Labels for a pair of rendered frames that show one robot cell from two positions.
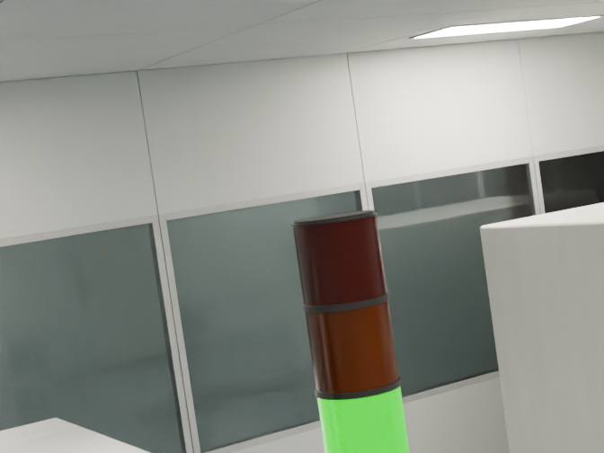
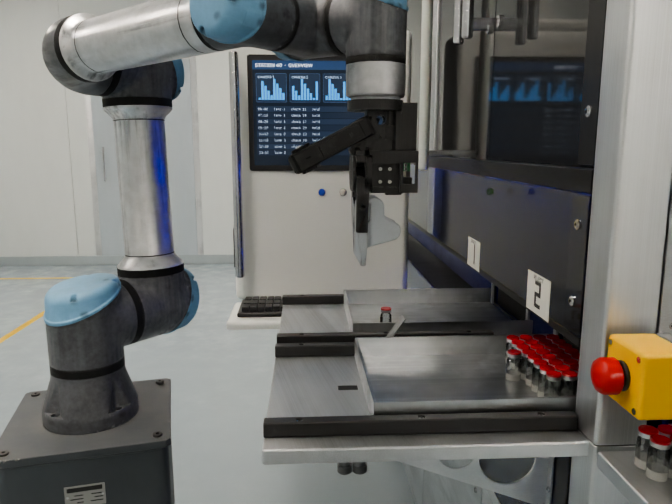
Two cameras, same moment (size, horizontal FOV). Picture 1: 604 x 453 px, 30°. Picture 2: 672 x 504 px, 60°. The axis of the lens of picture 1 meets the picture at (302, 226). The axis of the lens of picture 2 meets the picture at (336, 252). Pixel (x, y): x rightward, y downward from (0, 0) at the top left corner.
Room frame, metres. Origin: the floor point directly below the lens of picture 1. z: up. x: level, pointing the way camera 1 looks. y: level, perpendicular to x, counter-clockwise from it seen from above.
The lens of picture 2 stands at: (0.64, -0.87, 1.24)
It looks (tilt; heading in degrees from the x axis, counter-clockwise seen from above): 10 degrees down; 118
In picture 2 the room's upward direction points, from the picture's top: straight up
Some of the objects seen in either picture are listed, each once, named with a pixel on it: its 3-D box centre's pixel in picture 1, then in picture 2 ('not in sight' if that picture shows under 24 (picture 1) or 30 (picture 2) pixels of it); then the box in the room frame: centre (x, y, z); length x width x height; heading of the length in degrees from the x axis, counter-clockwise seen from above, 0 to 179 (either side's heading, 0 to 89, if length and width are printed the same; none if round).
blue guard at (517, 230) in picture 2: not in sight; (427, 198); (0.09, 0.74, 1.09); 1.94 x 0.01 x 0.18; 121
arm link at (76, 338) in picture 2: not in sight; (88, 318); (-0.16, -0.23, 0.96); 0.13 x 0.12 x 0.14; 82
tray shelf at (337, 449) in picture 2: not in sight; (409, 352); (0.29, 0.08, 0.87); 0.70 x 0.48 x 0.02; 121
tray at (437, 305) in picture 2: not in sight; (428, 311); (0.26, 0.26, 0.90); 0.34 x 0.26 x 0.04; 31
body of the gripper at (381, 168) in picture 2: not in sight; (380, 149); (0.33, -0.17, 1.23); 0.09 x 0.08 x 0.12; 31
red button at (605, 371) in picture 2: not in sight; (612, 375); (0.62, -0.21, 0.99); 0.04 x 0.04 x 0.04; 31
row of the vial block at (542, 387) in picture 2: not in sight; (530, 367); (0.51, 0.02, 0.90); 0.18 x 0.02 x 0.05; 121
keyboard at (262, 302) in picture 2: not in sight; (314, 304); (-0.12, 0.45, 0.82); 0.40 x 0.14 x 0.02; 31
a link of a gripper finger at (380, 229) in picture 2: not in sight; (377, 232); (0.34, -0.18, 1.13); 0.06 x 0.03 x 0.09; 31
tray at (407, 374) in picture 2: not in sight; (474, 373); (0.43, -0.03, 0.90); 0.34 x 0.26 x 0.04; 31
